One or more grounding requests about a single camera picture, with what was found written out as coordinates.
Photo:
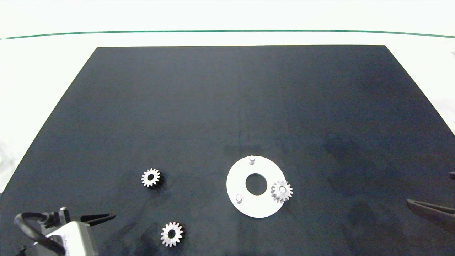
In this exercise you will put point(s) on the small steel planetary gear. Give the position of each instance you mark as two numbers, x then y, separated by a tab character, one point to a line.
165	235
145	179
276	192

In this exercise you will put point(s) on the round white carrier plate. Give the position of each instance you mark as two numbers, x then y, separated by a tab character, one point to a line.
234	181

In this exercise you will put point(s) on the dark mat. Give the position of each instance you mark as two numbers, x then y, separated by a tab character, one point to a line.
213	106

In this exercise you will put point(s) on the silver boxy wrist camera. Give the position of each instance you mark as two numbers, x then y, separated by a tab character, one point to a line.
71	240

